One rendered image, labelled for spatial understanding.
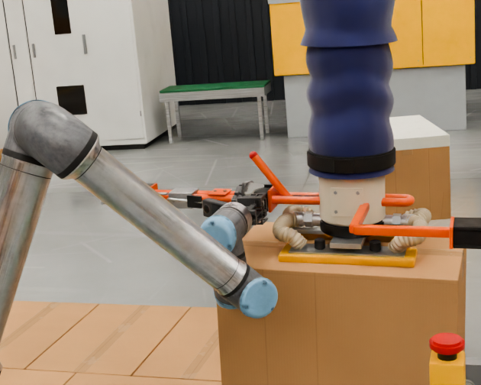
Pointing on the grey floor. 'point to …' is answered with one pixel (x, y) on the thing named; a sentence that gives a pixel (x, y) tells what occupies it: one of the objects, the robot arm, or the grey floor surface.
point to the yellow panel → (412, 24)
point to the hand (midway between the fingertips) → (250, 197)
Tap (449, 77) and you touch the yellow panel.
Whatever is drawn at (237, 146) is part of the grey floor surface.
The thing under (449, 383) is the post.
